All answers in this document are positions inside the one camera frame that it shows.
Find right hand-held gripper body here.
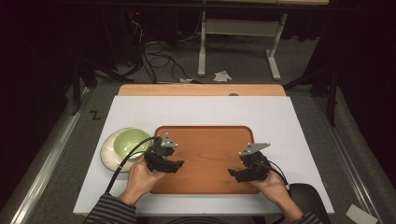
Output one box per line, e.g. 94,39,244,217
237,142,273,183

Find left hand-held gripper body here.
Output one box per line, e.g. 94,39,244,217
144,133,179,173

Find person's left hand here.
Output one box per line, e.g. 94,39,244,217
119,155,167,206

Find person's right hand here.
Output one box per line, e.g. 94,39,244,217
247,169,293,209

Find green bowl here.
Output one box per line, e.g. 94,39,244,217
113,128,151,161
99,126,154,174

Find brown wooden tray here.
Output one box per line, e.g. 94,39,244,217
150,125,262,195

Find white table mat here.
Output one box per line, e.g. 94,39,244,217
73,95,335,216

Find black chair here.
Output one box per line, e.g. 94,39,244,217
287,183,332,224

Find wooden table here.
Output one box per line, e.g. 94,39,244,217
118,83,287,97

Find black tripod stand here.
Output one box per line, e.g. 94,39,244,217
282,65,341,128
68,58,135,117

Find flat white paper sheet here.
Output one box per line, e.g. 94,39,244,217
345,203,372,224

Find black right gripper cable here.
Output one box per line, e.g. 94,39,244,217
262,160,290,187

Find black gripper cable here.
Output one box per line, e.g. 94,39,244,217
262,160,290,187
105,135,161,194

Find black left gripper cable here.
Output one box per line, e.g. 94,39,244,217
105,135,161,194

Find metal floor rail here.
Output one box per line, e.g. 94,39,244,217
312,95,385,224
8,87,92,224

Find black floor cables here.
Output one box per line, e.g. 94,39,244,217
125,17,201,85

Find white metal desk frame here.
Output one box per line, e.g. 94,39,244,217
197,11,289,81

